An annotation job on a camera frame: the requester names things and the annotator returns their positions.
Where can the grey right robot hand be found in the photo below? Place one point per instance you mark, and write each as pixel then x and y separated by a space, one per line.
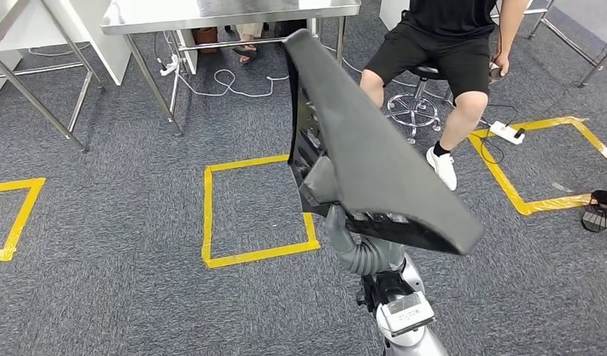
pixel 372 255

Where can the black plastic car part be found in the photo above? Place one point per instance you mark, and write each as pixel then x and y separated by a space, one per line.
pixel 381 162

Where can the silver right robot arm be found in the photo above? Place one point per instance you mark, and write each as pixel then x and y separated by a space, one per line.
pixel 416 344

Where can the stainless steel workbench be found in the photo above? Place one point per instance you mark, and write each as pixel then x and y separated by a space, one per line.
pixel 210 12

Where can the yellow floor tape square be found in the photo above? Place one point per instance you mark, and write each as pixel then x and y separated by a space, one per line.
pixel 23 216
pixel 207 211
pixel 499 182

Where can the white power strip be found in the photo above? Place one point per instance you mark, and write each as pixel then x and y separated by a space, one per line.
pixel 169 66
pixel 502 130

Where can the person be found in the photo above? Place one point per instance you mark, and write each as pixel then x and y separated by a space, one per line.
pixel 445 49
pixel 249 32

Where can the black bag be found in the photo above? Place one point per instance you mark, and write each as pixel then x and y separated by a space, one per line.
pixel 288 27

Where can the brown box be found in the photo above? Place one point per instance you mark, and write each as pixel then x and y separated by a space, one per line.
pixel 205 37

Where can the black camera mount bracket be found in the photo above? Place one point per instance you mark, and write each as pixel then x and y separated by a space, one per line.
pixel 381 290

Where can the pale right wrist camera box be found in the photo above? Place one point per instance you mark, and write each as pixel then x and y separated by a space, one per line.
pixel 406 314

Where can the steel frame table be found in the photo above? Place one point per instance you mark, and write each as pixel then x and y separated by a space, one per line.
pixel 33 100
pixel 568 40

